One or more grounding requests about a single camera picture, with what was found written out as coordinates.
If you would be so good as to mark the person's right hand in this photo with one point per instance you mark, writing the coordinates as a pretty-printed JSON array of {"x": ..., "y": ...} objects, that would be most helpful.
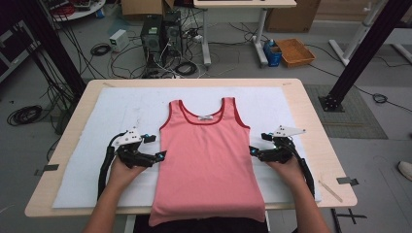
[{"x": 286, "y": 173}]

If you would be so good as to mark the grey floor mat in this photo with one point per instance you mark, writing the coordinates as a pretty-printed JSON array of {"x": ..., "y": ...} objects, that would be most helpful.
[{"x": 353, "y": 119}]

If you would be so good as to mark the white power supply box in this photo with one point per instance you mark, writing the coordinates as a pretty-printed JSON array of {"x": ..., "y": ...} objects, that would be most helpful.
[{"x": 118, "y": 40}]

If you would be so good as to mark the white desk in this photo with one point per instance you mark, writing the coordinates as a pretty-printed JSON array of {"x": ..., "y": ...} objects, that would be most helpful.
[{"x": 243, "y": 3}]

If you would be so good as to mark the black metal frame post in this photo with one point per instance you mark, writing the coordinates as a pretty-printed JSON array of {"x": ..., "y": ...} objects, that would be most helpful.
[
  {"x": 366, "y": 48},
  {"x": 55, "y": 48}
]

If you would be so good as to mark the blue container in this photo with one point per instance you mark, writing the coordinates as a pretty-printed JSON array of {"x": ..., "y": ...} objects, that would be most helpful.
[{"x": 272, "y": 53}]

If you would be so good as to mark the light wooden table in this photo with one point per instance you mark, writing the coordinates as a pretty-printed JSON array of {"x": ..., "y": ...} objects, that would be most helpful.
[{"x": 317, "y": 110}]

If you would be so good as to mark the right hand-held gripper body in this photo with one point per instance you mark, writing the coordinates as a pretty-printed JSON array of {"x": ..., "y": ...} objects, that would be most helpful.
[{"x": 282, "y": 149}]

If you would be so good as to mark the person's dark pants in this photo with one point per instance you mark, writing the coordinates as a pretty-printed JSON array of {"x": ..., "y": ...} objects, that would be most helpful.
[{"x": 207, "y": 228}]

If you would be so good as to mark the white shoe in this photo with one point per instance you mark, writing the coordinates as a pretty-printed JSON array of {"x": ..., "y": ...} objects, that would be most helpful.
[{"x": 406, "y": 170}]

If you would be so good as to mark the person's left hand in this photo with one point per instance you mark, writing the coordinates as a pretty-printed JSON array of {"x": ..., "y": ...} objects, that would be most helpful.
[{"x": 124, "y": 176}]

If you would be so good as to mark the grey tape strip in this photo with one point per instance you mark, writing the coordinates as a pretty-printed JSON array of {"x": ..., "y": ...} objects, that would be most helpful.
[
  {"x": 346, "y": 181},
  {"x": 48, "y": 168}
]

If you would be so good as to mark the large cardboard box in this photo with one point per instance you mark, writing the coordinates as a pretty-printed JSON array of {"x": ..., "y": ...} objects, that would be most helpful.
[{"x": 291, "y": 16}]

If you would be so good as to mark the grey metal rack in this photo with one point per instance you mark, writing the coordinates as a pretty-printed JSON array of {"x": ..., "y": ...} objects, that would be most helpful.
[{"x": 13, "y": 64}]

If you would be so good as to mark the black computer tower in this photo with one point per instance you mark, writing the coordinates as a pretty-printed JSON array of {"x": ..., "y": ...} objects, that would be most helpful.
[
  {"x": 151, "y": 39},
  {"x": 173, "y": 32}
]

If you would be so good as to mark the round white table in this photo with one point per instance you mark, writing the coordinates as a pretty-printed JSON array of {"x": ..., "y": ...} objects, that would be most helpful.
[{"x": 81, "y": 11}]

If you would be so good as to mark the wooden tray on floor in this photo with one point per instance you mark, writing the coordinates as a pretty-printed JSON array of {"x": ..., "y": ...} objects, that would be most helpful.
[{"x": 294, "y": 51}]

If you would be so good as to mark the thin wooden stick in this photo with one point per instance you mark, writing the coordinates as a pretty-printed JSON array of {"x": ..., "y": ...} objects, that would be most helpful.
[{"x": 330, "y": 191}]

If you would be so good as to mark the pink tank top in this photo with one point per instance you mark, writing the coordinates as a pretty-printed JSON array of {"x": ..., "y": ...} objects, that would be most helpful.
[{"x": 207, "y": 161}]

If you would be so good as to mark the small cardboard box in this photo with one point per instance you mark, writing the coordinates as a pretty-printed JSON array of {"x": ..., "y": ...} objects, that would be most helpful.
[{"x": 142, "y": 6}]

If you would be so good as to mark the white metal stand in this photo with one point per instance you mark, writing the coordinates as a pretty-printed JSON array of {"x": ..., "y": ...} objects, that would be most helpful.
[{"x": 356, "y": 39}]

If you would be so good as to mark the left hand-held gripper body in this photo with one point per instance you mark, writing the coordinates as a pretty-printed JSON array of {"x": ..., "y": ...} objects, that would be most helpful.
[{"x": 129, "y": 152}]

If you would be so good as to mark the white foam mat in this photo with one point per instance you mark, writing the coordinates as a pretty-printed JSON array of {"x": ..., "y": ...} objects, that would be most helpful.
[{"x": 129, "y": 103}]

